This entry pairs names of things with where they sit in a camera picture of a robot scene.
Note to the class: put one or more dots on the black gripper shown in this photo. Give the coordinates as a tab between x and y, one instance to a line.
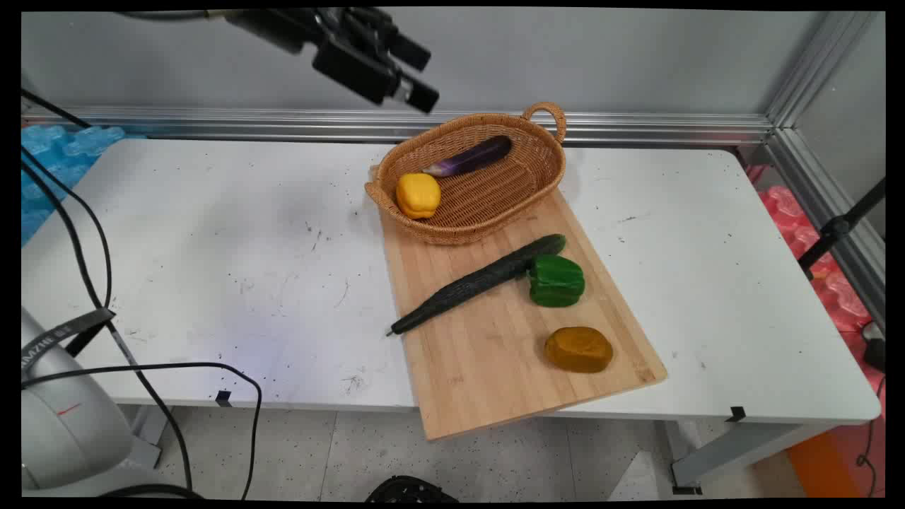
353	67

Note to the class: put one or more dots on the orange-brown potato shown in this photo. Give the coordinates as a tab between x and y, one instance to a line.
578	350

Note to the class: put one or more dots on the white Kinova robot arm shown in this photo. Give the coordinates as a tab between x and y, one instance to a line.
63	424

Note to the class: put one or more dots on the purple toy eggplant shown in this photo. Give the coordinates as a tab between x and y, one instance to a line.
474	157

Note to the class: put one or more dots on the yellow toy bell pepper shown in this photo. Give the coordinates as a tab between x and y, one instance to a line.
418	196

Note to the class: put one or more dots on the woven wicker basket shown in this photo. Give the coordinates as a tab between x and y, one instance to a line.
488	205

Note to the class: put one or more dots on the dark green toy cucumber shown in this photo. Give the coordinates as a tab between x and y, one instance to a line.
481	281

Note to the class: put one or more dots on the green toy bell pepper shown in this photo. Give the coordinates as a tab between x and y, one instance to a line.
557	281

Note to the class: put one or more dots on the bamboo cutting board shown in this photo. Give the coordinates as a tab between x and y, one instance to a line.
495	353

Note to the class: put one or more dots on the blue foam floor mat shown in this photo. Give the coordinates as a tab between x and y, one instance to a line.
56	162

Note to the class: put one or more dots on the black tape mark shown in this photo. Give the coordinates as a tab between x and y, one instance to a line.
736	414
223	399

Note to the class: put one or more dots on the black round floor object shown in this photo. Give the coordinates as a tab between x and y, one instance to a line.
410	489

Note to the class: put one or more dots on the grey metal table leg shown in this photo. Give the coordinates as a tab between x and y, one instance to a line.
749	449
148	431

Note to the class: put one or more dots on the black tripod stand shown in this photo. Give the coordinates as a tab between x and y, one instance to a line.
838	227

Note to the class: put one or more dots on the pink foam floor mat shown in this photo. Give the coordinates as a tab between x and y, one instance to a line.
845	297

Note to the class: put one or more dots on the black tripod foot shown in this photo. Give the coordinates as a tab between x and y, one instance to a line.
875	348

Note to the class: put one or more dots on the horizontal aluminium frame rail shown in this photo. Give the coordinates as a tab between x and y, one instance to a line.
283	124

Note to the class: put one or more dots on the upright aluminium frame post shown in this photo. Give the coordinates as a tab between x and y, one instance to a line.
806	67

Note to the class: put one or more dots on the slanted aluminium frame rail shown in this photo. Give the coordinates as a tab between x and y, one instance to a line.
827	205

